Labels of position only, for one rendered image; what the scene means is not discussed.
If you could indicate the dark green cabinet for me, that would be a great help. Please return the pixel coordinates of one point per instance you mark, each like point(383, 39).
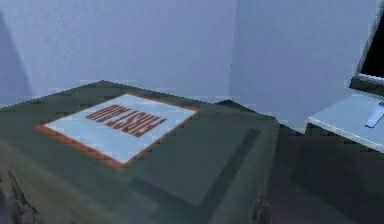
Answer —
point(206, 166)

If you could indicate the white book with orange border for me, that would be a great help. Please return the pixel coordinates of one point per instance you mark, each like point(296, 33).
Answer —
point(116, 133)

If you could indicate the white table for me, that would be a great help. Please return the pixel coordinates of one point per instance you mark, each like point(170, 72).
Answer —
point(350, 120)

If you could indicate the black television set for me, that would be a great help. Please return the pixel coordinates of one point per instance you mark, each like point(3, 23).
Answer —
point(373, 60)

